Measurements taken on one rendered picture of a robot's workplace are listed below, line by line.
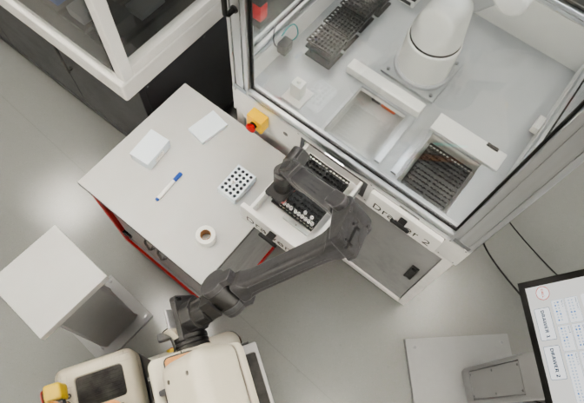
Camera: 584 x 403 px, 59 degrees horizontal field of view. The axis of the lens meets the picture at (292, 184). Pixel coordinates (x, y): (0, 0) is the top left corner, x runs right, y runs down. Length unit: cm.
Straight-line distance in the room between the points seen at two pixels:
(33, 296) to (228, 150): 85
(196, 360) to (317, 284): 153
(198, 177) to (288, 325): 95
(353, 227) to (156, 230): 96
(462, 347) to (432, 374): 20
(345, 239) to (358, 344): 151
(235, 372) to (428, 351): 156
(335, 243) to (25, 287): 121
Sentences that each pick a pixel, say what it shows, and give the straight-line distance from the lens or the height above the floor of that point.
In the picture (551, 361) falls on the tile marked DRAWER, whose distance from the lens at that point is 177.
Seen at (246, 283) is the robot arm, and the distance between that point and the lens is 126.
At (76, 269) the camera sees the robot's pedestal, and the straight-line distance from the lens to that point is 197.
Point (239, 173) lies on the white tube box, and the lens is 195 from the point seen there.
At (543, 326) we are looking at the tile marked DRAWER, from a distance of 178.
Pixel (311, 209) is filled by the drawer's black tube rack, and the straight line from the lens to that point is 178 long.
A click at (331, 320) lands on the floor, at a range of 261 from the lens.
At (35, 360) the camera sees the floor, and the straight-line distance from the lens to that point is 277.
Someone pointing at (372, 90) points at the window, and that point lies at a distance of 146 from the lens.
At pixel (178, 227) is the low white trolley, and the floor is 76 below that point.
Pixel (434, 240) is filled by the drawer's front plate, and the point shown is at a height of 91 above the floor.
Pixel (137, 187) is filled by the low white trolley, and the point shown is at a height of 76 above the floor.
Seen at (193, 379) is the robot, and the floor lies 138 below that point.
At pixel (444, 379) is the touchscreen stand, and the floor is 4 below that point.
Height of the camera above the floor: 255
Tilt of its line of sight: 65 degrees down
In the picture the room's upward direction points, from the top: 7 degrees clockwise
